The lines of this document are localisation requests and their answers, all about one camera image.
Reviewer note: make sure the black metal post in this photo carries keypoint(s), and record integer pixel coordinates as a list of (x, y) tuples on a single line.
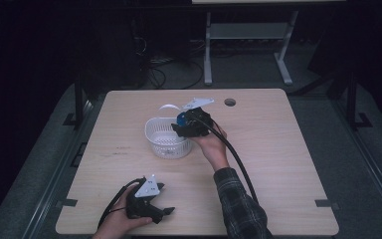
[(78, 99), (351, 99)]

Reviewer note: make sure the aluminium floor rail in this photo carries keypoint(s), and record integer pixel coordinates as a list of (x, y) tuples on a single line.
[(368, 162), (51, 179)]

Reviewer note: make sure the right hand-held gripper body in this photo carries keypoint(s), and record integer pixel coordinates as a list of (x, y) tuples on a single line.
[(197, 122)]

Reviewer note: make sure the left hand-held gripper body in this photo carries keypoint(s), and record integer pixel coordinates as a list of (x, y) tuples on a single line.
[(197, 122)]

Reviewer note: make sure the grey metal stand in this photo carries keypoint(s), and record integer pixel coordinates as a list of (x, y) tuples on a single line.
[(248, 30)]

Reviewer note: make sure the white plastic basket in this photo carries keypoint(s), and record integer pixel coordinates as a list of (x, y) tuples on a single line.
[(164, 137)]

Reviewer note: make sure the person's left hand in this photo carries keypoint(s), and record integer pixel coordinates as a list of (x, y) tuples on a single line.
[(117, 222)]

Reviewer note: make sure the person's right hand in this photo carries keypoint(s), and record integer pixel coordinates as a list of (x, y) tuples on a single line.
[(212, 146)]

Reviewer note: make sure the black tape strip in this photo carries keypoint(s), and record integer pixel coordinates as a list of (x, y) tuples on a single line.
[(325, 203), (69, 202)]

